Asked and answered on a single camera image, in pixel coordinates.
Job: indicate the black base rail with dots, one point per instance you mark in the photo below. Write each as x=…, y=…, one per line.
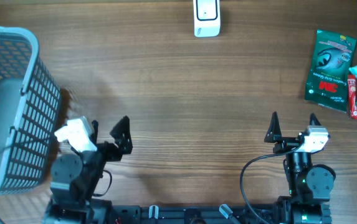
x=260, y=213

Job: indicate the red white snack packet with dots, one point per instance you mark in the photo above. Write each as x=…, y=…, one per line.
x=352, y=96

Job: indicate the grey mesh shopping basket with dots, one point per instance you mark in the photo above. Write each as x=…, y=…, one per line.
x=30, y=101

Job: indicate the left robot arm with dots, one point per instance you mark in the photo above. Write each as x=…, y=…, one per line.
x=76, y=175

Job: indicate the white barcode scanner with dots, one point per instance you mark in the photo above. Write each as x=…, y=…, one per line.
x=207, y=18

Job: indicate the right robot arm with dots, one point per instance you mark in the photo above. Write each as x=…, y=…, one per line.
x=309, y=185

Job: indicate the green 3M gloves packet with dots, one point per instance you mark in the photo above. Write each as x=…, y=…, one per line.
x=327, y=80

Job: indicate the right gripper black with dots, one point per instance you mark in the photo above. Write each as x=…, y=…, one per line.
x=274, y=135

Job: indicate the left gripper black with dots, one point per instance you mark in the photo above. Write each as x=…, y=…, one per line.
x=124, y=142

